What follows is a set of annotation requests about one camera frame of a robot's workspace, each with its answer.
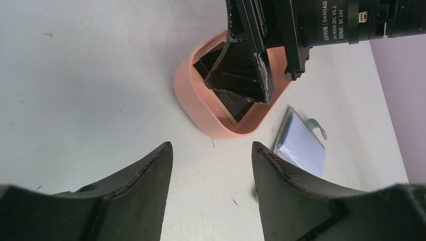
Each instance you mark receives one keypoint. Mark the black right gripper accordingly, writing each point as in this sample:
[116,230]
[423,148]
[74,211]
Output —
[243,67]

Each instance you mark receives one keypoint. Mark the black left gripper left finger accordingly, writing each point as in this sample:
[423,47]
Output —
[126,205]

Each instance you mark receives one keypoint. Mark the pink oval tray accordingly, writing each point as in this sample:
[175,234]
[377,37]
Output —
[203,107]

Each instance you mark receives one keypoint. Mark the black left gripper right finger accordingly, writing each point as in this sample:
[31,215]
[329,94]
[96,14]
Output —
[297,205]

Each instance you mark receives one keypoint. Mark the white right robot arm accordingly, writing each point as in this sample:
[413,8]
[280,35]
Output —
[329,22]

